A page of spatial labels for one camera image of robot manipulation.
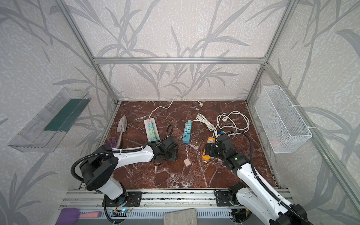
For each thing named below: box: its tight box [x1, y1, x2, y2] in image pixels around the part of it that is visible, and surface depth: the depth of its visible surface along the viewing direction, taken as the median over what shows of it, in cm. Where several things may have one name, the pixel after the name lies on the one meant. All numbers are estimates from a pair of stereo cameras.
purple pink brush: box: [55, 208, 102, 225], surface depth 70 cm
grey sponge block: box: [163, 208, 198, 225], surface depth 67 cm
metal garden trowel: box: [116, 115, 128, 149], surface depth 105 cm
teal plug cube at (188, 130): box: [186, 125, 192, 135], surface depth 98 cm
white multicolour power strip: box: [143, 117, 161, 142], surface depth 98 cm
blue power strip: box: [182, 121, 191, 144], surface depth 98 cm
